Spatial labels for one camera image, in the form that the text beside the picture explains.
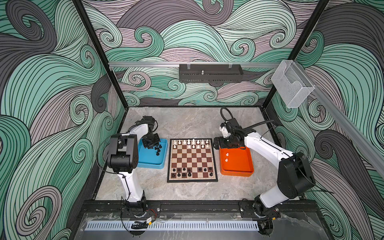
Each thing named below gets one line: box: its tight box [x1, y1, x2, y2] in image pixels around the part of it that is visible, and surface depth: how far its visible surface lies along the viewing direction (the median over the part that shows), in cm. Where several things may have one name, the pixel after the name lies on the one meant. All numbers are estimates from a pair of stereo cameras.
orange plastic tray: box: [219, 146, 254, 177], surface depth 92 cm
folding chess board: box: [167, 138, 218, 183], surface depth 91 cm
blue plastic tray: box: [137, 138, 168, 170], surface depth 91 cm
